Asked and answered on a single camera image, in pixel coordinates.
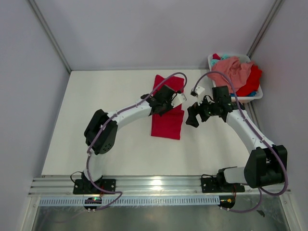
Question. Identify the crimson red t shirt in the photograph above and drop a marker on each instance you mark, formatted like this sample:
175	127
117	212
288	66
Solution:
169	124

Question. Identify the controller board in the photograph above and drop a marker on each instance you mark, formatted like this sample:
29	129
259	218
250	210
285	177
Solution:
92	203
226	202

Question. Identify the left corner aluminium post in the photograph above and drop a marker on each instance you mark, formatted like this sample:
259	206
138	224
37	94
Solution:
44	24

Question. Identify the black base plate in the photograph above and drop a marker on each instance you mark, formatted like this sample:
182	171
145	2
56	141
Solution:
84	186
217	184

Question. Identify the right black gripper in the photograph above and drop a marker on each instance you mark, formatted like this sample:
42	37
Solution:
193	110

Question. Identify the aluminium side rail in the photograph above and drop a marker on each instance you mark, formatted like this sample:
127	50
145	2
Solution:
253	115

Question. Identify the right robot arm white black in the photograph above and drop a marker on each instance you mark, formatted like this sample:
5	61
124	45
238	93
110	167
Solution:
267	162

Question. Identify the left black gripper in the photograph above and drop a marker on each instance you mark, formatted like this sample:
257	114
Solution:
170	107

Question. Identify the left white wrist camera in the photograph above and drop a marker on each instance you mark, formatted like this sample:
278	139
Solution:
178	99

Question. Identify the salmon pink t shirt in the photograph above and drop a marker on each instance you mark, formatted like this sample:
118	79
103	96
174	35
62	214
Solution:
237	71

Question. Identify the grey slotted cable duct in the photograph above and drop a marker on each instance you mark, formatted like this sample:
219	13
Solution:
134	201

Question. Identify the right controller board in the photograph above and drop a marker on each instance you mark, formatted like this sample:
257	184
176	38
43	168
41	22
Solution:
226	202

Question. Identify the aluminium front rail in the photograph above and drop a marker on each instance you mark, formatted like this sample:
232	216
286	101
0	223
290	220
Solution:
129	185

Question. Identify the left controller board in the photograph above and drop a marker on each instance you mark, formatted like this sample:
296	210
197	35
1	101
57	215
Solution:
92	203

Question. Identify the corner aluminium post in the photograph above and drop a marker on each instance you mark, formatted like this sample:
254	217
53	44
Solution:
44	24
270	16

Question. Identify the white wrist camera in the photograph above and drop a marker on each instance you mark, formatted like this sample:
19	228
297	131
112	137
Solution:
178	99
199	93

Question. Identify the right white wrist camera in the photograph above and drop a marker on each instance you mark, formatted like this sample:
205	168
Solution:
199	93

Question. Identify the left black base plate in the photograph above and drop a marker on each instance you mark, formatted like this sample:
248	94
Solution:
84	186

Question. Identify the right corner aluminium post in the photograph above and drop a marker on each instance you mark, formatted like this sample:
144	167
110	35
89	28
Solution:
270	16

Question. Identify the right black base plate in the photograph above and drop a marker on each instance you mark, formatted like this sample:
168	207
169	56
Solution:
217	184

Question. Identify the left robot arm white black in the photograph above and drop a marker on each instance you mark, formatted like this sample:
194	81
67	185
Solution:
100	133

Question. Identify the bright red t shirt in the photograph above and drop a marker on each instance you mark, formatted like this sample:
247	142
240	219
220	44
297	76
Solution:
251	83

